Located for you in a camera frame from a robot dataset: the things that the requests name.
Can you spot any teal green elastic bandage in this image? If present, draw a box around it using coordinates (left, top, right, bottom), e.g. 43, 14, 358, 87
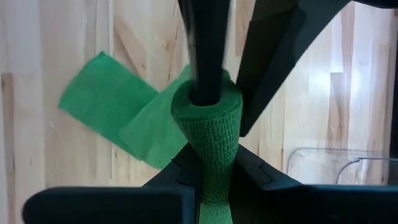
58, 51, 193, 170

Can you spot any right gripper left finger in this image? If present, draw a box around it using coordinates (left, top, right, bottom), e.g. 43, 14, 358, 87
22, 142, 205, 224

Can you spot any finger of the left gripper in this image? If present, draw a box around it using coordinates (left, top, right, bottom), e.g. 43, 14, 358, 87
177, 0, 233, 107
235, 0, 352, 138

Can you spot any clear plastic container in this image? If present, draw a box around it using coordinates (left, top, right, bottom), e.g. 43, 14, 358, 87
285, 146, 398, 186

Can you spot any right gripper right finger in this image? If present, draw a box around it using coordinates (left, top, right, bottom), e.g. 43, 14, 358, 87
229, 144, 398, 224

